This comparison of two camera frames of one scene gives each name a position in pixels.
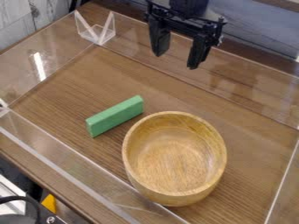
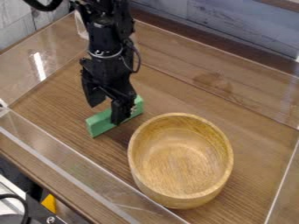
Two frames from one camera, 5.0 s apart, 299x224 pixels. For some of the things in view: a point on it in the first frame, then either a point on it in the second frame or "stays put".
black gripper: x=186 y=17 → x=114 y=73
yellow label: x=50 y=203 stays put
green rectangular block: x=114 y=116 stays put
